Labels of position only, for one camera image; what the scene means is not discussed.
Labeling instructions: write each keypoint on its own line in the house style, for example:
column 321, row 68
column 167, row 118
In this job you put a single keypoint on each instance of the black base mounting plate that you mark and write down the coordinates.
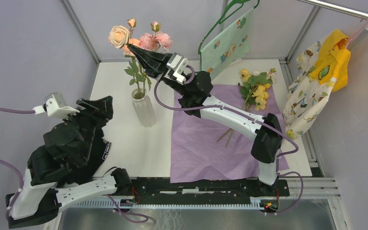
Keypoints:
column 160, row 191

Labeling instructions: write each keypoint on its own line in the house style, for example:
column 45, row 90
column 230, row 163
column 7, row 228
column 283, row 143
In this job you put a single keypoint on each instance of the yellow cartoon child shirt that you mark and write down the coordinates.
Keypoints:
column 323, row 70

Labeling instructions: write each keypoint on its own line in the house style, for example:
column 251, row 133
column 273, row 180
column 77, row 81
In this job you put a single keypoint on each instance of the black cloth bundle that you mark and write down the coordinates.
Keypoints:
column 85, row 174

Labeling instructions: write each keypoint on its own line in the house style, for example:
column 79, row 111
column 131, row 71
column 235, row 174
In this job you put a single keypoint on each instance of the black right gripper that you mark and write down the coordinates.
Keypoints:
column 158, row 61

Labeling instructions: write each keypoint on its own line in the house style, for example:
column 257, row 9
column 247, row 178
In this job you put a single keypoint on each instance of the purple wrapping paper sheet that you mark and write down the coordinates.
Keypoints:
column 201, row 149

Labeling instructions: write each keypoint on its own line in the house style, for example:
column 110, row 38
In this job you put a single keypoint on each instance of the white ribbed ceramic vase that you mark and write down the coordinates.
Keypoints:
column 143, row 108

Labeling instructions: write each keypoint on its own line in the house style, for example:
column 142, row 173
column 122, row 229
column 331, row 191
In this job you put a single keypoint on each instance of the metal clothes rail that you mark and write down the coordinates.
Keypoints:
column 339, row 8

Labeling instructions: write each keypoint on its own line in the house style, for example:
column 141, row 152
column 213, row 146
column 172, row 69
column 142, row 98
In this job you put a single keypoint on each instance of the green cartoon print cloth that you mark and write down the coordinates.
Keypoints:
column 229, row 45

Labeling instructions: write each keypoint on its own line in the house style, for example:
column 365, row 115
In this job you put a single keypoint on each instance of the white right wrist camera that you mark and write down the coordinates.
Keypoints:
column 175, row 68

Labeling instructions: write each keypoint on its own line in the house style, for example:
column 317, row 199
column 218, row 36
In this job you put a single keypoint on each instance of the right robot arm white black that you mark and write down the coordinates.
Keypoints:
column 195, row 89

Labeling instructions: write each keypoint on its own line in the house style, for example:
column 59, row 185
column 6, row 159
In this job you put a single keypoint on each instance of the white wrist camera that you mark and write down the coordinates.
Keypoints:
column 55, row 106
column 175, row 68

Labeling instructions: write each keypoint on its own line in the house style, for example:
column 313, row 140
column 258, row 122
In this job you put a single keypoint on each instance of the cream rose flower stem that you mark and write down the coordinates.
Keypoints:
column 120, row 37

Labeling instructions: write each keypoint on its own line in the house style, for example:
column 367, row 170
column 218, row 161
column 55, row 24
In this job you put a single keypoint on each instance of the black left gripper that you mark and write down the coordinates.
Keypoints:
column 101, row 109

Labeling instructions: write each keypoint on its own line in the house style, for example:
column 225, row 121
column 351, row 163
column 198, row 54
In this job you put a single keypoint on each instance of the pink plastic hanger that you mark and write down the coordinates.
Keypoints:
column 356, row 34

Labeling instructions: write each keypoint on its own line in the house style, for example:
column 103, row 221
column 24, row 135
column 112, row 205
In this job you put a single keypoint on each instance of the yellow flower bunch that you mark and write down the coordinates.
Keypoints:
column 254, row 88

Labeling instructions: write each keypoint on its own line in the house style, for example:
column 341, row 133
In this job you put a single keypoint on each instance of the white slotted cable duct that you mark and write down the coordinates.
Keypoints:
column 104, row 202

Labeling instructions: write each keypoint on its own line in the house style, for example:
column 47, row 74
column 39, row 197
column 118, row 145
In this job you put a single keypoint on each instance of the pink peony flower stem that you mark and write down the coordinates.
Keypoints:
column 152, row 42

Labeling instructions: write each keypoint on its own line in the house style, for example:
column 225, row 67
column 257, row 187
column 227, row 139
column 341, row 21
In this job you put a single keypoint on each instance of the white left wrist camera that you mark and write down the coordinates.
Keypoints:
column 55, row 106

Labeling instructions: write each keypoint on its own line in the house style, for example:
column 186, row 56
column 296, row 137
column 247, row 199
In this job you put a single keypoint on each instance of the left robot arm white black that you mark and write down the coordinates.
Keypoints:
column 60, row 173

